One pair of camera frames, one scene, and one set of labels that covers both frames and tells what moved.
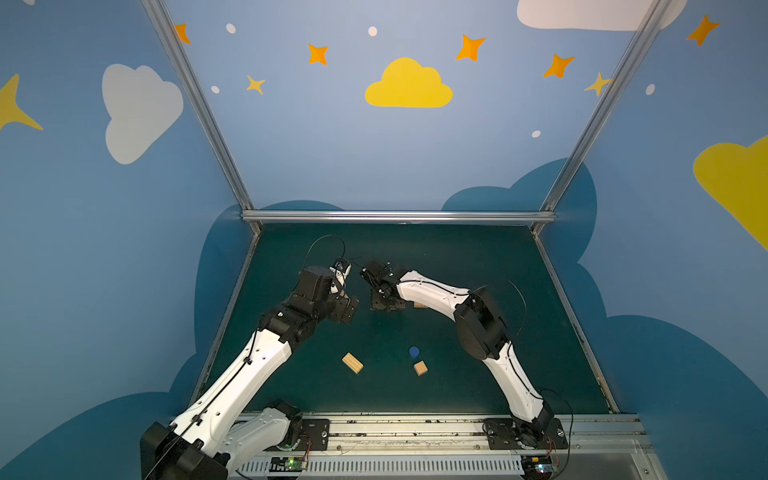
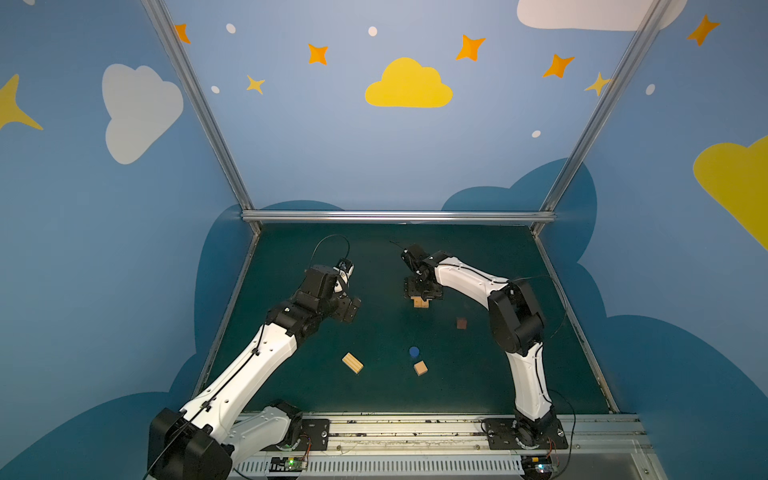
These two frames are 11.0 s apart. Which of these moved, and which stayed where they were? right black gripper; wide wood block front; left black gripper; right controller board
Moved: right black gripper
Stayed: left black gripper; right controller board; wide wood block front
